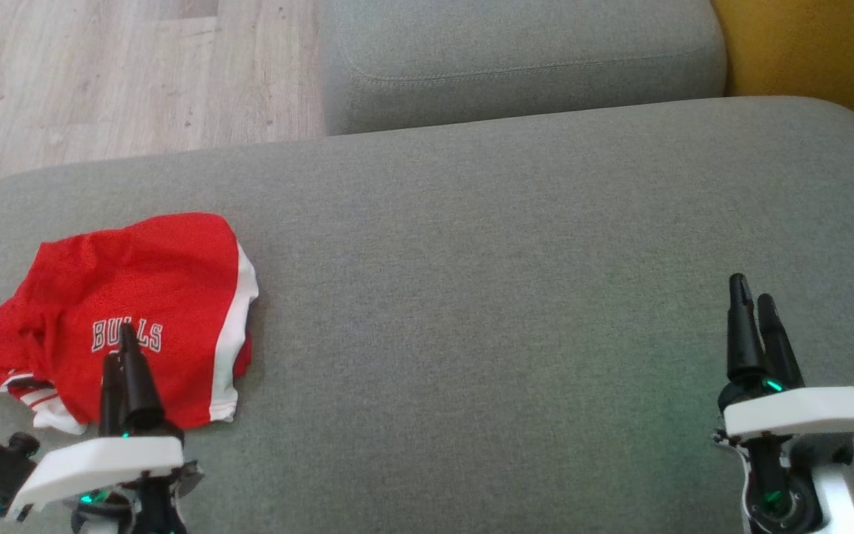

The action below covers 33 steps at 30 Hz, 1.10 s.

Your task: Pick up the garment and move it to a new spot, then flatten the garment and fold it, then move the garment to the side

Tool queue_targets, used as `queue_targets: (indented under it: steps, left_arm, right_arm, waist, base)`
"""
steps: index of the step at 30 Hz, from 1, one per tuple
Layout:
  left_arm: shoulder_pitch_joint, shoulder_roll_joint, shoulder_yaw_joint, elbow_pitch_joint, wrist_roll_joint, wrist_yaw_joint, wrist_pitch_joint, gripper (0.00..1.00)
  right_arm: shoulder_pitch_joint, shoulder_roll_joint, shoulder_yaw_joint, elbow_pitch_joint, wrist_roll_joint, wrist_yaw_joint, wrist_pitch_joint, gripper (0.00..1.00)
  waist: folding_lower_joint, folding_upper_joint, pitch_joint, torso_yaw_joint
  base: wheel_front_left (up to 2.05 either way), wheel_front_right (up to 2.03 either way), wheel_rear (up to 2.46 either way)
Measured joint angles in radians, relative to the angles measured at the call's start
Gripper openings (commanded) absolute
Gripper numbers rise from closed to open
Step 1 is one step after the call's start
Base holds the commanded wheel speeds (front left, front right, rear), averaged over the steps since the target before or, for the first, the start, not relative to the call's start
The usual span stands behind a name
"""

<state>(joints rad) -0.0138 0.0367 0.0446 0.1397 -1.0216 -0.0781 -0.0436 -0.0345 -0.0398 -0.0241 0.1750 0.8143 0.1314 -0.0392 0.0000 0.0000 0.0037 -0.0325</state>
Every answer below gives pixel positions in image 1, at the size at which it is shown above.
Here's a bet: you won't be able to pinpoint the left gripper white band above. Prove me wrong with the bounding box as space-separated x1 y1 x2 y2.
8 322 204 520

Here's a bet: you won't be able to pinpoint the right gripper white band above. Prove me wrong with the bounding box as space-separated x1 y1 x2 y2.
715 272 854 441

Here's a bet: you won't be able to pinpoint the red Bulls basketball shorts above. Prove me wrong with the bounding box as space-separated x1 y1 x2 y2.
0 212 260 432

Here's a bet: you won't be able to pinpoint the yellow upholstered object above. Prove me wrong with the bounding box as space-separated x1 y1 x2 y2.
710 0 854 153

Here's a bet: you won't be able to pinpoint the large grey sofa seat cushion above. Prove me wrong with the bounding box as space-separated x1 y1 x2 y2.
0 95 854 534

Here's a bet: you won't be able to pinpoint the grey sofa back cushion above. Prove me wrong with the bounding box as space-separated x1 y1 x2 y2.
319 0 729 136

